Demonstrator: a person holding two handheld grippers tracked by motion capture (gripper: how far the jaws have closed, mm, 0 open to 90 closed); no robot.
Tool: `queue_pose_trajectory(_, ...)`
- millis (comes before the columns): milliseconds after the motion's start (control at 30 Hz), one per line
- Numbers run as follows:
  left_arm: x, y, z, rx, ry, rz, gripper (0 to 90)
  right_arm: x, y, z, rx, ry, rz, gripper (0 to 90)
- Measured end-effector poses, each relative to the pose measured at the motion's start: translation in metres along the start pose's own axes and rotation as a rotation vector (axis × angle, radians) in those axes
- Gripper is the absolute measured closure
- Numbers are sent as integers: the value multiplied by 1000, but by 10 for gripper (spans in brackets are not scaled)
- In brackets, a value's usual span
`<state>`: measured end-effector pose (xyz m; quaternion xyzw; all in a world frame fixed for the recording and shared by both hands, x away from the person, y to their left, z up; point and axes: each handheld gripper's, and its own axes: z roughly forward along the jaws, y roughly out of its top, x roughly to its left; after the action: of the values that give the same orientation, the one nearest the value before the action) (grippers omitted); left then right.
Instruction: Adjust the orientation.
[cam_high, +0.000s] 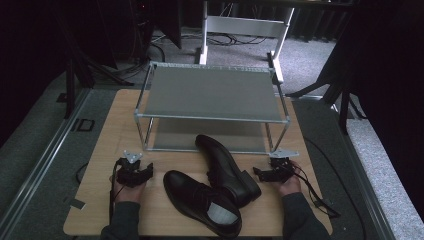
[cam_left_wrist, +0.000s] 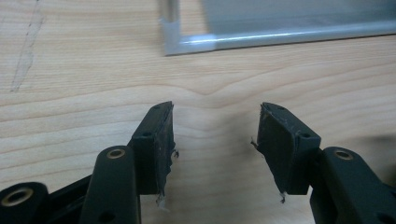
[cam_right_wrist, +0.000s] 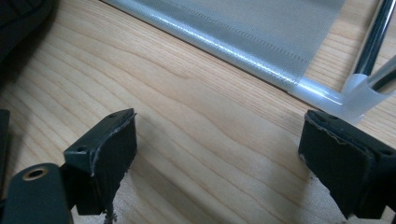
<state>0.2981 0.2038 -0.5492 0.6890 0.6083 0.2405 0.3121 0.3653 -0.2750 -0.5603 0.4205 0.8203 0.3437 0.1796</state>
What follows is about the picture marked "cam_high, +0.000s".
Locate black tape strip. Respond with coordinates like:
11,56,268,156
63,196,87,211

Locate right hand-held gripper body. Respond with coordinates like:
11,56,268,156
266,148,300,184

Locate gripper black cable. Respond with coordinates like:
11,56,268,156
290,161,342,220
108,159,122,223

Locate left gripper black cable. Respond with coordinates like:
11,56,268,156
108,159,122,223

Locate long black floor cable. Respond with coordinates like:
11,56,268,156
302,135,366,240

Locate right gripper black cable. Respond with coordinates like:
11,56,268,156
290,161,342,220

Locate short black floor cable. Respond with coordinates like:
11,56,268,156
75,162,90,185

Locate black tripod stand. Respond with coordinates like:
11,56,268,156
285,49,368,136
54,19,135,120

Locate person's right hand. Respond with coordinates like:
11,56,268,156
270,161,303,198

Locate aluminium floor rail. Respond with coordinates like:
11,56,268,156
0,87,93,232
319,96,398,240

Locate bundle of floor cables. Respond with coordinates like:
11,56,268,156
151,30,269,48

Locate black leather shoe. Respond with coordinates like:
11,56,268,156
162,169,244,239
194,134,262,210

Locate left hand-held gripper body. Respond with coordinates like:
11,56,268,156
114,150,145,188

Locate white desk frame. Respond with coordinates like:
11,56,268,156
194,0,296,84

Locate person's left hand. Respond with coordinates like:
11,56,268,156
109,175,148,205

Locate grey two-tier shoe rack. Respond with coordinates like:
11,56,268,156
133,61,291,156

